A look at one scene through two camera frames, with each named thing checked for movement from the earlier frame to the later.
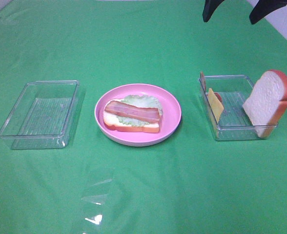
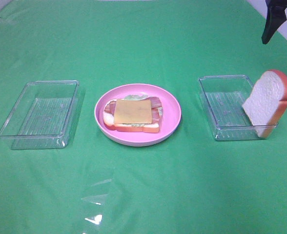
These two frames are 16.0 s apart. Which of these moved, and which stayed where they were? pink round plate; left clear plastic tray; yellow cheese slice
Moved: yellow cheese slice
Stayed: pink round plate; left clear plastic tray
